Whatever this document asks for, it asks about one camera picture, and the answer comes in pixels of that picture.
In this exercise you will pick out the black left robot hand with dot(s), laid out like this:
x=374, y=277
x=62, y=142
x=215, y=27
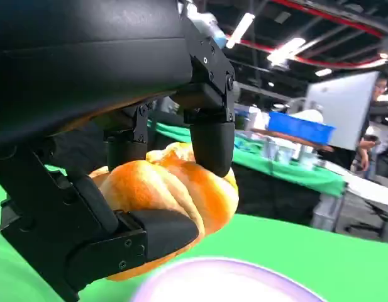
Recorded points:
x=86, y=63

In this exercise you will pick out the orange and white bread roll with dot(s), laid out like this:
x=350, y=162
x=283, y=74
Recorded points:
x=178, y=188

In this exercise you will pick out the long ceiling light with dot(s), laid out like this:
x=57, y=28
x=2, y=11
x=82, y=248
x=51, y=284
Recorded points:
x=241, y=30
x=286, y=50

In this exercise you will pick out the blue plastic bin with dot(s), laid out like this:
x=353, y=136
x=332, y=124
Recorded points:
x=297, y=126

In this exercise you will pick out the green-covered workshop table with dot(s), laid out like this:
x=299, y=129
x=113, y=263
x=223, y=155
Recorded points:
x=291, y=173

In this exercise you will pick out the white partition panel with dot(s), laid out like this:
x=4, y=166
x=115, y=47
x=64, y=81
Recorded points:
x=338, y=100

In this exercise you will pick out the lilac plate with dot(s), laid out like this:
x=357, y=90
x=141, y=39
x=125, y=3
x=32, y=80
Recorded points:
x=219, y=283

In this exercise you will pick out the green table cloth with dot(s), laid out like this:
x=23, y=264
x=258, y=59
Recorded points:
x=307, y=248

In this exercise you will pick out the person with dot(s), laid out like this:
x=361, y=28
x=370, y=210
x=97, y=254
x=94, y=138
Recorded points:
x=366, y=141

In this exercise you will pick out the white workshop table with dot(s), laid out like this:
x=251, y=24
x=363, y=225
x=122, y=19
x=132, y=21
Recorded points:
x=366, y=188

